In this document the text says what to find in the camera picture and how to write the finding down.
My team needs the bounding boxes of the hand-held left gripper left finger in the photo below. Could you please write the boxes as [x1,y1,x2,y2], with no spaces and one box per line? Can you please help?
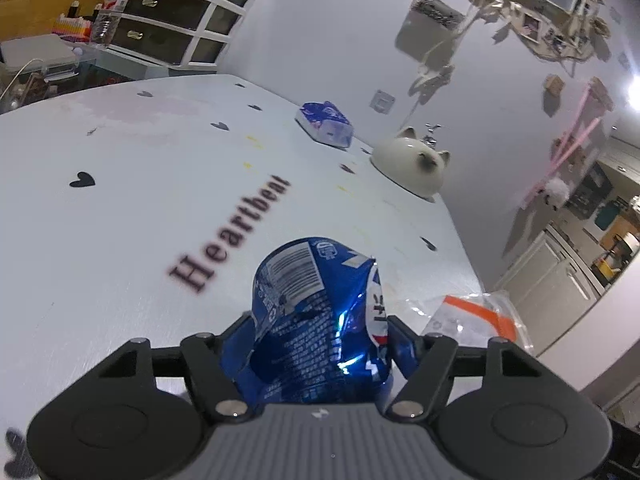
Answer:
[97,312,256,421]

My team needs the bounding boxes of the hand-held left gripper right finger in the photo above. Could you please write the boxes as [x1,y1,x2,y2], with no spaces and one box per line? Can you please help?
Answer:
[387,315,546,418]

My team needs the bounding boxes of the crushed blue drink can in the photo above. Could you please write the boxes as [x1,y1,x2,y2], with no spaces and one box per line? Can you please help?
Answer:
[249,236,394,404]

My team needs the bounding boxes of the clear plastic bag orange stripe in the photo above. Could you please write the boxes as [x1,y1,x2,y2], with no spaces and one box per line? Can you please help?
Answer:
[394,292,537,357]

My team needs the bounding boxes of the white kitchen base cabinets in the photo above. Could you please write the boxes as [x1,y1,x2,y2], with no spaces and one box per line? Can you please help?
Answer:
[494,224,602,352]

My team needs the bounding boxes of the cat-shaped ceramic ornament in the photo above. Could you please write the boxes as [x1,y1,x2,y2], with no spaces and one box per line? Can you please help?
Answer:
[370,126,451,199]

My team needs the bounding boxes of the white plush sheep toy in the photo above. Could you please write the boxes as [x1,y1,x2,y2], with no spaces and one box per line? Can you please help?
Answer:
[542,175,571,209]

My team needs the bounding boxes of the blue tissue pack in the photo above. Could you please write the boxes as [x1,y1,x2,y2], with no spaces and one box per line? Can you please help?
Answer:
[294,100,355,149]

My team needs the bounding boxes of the white drawer cabinet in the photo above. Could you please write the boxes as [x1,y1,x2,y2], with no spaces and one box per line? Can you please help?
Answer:
[107,0,262,69]

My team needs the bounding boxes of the clear storage box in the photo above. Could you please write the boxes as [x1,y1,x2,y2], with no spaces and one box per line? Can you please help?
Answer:
[0,34,82,112]

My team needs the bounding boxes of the standing water bottle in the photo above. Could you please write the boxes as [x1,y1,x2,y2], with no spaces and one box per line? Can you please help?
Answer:
[89,0,136,46]

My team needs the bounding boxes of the small wall socket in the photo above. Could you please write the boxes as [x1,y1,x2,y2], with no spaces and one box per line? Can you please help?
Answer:
[368,89,394,114]

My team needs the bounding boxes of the small wall shelf box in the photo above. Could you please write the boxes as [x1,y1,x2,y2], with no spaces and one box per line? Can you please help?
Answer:
[409,0,469,27]

